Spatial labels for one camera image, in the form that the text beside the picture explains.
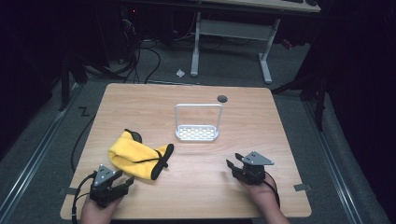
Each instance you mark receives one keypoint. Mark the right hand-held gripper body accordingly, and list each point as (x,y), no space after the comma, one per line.
(253,169)

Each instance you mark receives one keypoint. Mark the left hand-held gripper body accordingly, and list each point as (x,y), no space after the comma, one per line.
(102,186)

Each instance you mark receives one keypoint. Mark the yellow towel with black edge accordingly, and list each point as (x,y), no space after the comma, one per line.
(137,157)

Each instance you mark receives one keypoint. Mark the person's right hand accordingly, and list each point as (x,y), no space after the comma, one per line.
(260,194)

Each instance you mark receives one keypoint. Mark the person's left hand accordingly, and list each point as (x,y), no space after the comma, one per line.
(96,213)

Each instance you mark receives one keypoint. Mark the grey tape strip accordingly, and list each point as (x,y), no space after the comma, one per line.
(302,187)
(70,191)

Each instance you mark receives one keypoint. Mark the white towel rack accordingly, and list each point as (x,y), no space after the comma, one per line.
(196,132)

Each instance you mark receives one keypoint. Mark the black table grommet hole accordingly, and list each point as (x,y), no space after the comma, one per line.
(222,99)

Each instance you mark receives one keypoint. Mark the black metal stand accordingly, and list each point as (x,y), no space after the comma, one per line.
(64,84)
(320,102)

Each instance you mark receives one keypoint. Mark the white paper scrap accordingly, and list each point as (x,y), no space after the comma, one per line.
(180,73)

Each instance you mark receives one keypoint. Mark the small red object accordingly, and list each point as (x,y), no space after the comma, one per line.
(287,44)

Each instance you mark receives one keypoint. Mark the white desk with metal legs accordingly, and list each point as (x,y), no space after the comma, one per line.
(232,28)

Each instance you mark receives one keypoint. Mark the dark computer tower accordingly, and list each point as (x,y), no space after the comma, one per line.
(128,31)

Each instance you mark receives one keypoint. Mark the black keyboard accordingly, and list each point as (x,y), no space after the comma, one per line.
(292,1)

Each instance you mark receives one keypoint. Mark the black computer mouse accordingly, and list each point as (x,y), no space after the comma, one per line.
(311,2)

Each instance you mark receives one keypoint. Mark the metal floor rail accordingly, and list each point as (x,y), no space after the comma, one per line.
(334,168)
(34,152)

